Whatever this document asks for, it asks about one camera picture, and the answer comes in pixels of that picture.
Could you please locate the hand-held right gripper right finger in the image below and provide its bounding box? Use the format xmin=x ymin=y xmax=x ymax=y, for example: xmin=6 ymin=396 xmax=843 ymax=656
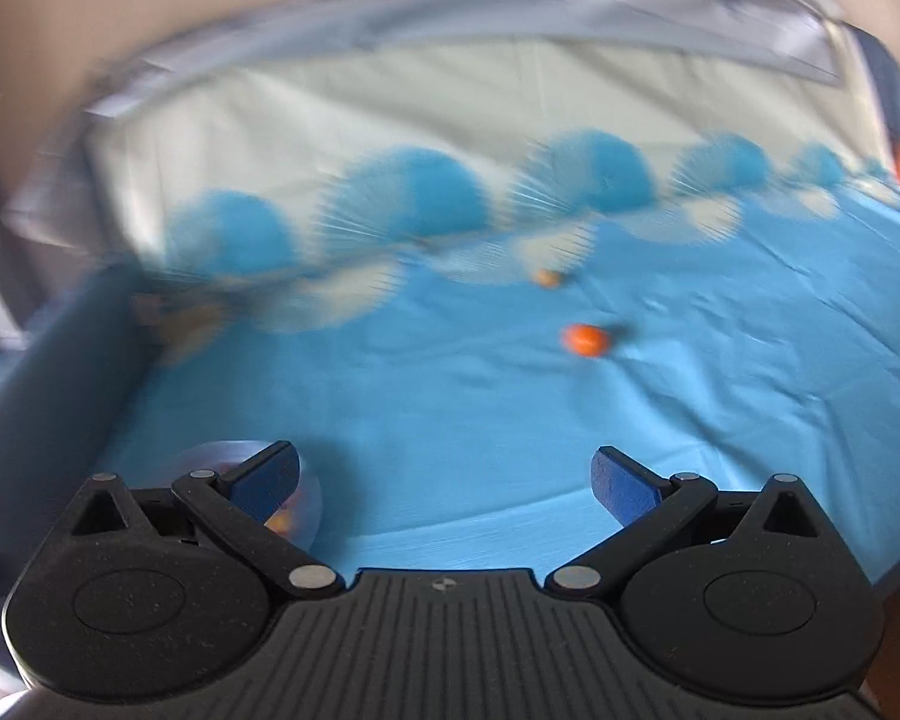
xmin=544 ymin=445 xmax=833 ymax=602

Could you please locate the small tangerine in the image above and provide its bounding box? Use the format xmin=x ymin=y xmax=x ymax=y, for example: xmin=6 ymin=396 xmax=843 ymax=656
xmin=561 ymin=323 xmax=613 ymax=357

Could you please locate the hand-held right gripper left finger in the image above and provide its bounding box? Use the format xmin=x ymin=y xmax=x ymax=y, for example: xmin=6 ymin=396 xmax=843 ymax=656
xmin=67 ymin=440 xmax=346 ymax=602

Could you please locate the grey cover cloth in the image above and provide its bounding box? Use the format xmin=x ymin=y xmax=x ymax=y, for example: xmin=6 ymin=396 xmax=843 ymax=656
xmin=4 ymin=0 xmax=850 ymax=230

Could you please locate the light blue plate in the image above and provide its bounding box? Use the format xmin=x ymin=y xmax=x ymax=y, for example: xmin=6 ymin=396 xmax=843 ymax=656
xmin=171 ymin=438 xmax=323 ymax=550

